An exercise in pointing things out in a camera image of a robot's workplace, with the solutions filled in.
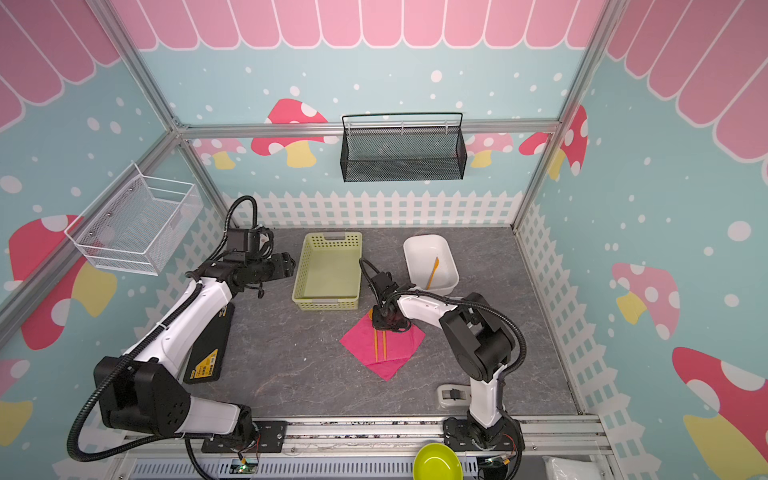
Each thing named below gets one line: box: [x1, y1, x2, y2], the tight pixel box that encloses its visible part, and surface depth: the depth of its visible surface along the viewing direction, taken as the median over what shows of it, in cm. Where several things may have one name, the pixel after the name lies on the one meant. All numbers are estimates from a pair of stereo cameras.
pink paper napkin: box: [340, 314, 426, 382], surface depth 91 cm
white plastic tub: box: [403, 234, 460, 296], surface depth 111 cm
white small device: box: [436, 383, 471, 409], surface depth 79 cm
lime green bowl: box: [413, 443, 464, 480], surface depth 70 cm
